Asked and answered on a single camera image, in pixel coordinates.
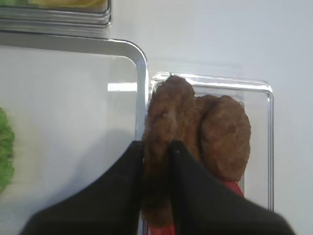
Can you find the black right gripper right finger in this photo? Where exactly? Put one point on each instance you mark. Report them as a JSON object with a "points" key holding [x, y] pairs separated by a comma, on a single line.
{"points": [[202, 205]]}

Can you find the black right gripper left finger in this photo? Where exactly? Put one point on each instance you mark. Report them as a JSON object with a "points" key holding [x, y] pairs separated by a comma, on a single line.
{"points": [[108, 206]]}

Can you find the brown meat patty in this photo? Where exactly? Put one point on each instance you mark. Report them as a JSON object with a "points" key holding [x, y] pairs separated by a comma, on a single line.
{"points": [[191, 140], [168, 115], [225, 139]]}

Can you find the green lettuce leaf on burger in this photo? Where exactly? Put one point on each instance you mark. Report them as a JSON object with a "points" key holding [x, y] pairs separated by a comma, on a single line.
{"points": [[7, 138]]}

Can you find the clear lettuce cheese container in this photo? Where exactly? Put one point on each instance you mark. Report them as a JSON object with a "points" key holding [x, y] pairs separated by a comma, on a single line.
{"points": [[69, 14]]}

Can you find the red tomato slice left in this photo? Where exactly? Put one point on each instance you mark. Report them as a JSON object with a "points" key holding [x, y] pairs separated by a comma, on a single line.
{"points": [[234, 187]]}

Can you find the red tomato slice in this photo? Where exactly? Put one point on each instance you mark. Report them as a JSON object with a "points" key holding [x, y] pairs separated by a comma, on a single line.
{"points": [[162, 227], [234, 187]]}

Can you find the red tomato slice middle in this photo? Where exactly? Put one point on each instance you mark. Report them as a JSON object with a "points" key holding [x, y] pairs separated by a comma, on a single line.
{"points": [[162, 227]]}

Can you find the clear patty tomato container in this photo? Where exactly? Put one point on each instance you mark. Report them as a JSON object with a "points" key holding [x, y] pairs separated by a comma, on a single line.
{"points": [[256, 98]]}

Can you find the silver metal tray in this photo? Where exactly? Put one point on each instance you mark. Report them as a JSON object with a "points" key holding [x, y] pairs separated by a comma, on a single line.
{"points": [[74, 104]]}

